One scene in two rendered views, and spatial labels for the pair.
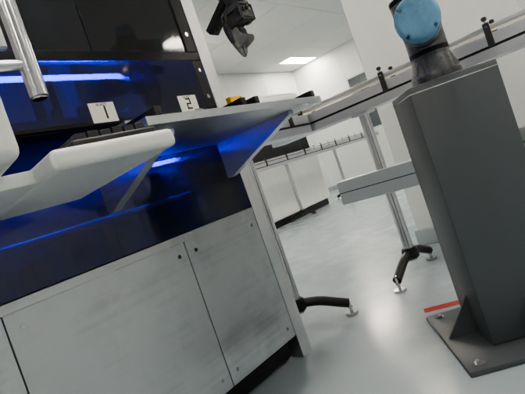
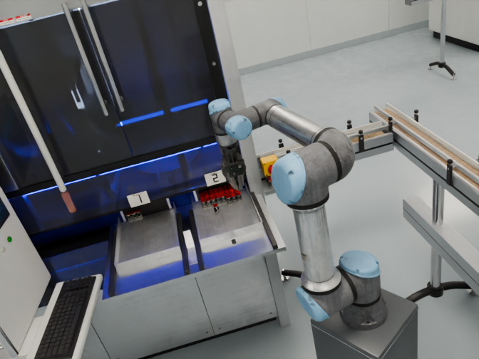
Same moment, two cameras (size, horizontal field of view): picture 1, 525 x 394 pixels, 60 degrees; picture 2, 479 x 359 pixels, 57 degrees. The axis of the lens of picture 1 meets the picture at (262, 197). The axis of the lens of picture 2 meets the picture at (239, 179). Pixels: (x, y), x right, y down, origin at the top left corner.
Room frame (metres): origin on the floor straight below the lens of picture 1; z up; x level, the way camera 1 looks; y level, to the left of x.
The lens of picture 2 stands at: (0.48, -1.11, 1.95)
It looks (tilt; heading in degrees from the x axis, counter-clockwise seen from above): 30 degrees down; 45
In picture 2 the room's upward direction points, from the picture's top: 13 degrees counter-clockwise
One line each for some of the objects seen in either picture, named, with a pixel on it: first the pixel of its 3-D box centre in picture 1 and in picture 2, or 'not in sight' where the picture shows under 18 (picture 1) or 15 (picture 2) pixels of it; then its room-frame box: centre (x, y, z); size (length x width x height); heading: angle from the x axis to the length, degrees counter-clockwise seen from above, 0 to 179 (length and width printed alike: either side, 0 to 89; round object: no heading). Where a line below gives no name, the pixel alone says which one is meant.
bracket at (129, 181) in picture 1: (137, 175); not in sight; (1.16, 0.28, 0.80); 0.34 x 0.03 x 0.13; 49
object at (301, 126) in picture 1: (258, 128); (321, 149); (2.11, -0.08, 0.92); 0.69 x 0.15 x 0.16; 139
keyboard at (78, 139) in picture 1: (73, 165); (66, 315); (0.85, 0.31, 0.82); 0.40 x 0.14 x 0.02; 42
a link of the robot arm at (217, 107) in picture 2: not in sight; (222, 117); (1.47, -0.11, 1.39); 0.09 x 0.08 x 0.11; 65
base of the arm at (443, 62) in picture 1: (433, 66); (362, 300); (1.38, -0.62, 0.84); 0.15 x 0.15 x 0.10
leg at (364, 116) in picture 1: (387, 186); (436, 237); (2.22, -0.60, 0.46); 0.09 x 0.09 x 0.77; 49
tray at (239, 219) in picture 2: not in sight; (224, 211); (1.53, 0.07, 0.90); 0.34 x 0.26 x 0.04; 49
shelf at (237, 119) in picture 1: (196, 136); (189, 237); (1.36, 0.13, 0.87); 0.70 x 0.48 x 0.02; 139
